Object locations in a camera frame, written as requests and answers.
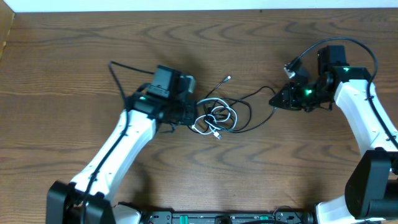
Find white usb cable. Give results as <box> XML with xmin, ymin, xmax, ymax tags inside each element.
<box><xmin>191</xmin><ymin>97</ymin><xmax>239</xmax><ymax>140</ymax></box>

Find black usb cable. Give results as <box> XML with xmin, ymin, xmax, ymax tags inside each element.
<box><xmin>187</xmin><ymin>75</ymin><xmax>277</xmax><ymax>134</ymax></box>

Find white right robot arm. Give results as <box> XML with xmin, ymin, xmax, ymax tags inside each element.
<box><xmin>269</xmin><ymin>65</ymin><xmax>397</xmax><ymax>223</ymax></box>

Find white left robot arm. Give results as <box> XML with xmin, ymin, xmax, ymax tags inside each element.
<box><xmin>45</xmin><ymin>91</ymin><xmax>197</xmax><ymax>223</ymax></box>

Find wooden side panel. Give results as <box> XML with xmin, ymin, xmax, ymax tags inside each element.
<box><xmin>0</xmin><ymin>0</ymin><xmax>15</xmax><ymax>58</ymax></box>

